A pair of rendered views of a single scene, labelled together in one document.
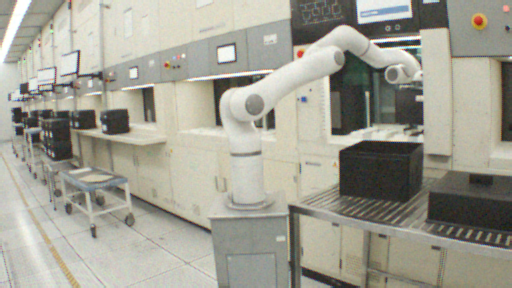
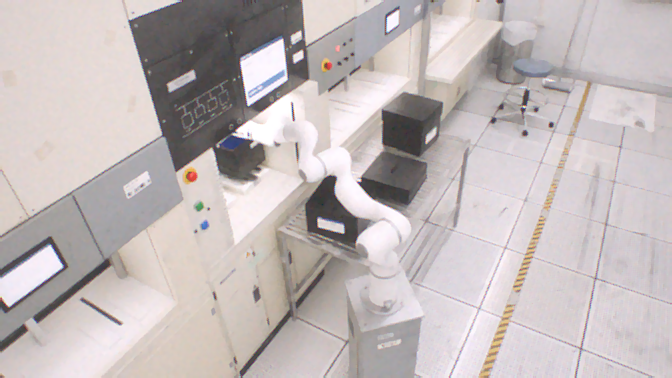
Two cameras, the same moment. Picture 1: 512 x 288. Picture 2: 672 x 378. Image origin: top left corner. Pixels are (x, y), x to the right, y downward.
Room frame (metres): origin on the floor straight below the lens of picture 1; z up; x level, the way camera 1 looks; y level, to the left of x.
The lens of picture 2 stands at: (1.75, 1.25, 2.36)
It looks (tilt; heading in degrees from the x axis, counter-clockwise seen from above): 38 degrees down; 255
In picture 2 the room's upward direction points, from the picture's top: 3 degrees counter-clockwise
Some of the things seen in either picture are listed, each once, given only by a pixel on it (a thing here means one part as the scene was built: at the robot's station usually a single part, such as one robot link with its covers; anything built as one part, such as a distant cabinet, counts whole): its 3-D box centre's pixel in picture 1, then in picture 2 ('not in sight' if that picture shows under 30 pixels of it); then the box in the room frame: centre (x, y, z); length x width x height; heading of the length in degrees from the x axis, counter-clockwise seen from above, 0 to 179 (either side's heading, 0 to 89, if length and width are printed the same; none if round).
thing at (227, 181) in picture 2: (418, 135); (242, 175); (1.74, -0.87, 0.89); 0.22 x 0.21 x 0.04; 133
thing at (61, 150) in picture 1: (61, 149); not in sight; (4.15, 2.57, 0.59); 0.30 x 0.28 x 0.26; 43
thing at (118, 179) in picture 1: (95, 196); not in sight; (3.15, 1.63, 0.24); 0.97 x 0.52 x 0.48; 46
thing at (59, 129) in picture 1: (59, 129); not in sight; (4.15, 2.56, 0.85); 0.30 x 0.28 x 0.26; 42
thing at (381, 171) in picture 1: (383, 168); (341, 208); (1.29, -0.49, 0.85); 0.28 x 0.28 x 0.17; 52
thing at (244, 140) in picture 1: (240, 120); (378, 251); (1.29, 0.05, 1.07); 0.19 x 0.12 x 0.24; 24
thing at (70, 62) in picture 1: (82, 66); not in sight; (3.90, 1.99, 1.59); 0.50 x 0.41 x 0.36; 133
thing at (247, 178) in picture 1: (247, 178); (383, 283); (1.26, 0.04, 0.85); 0.19 x 0.19 x 0.18
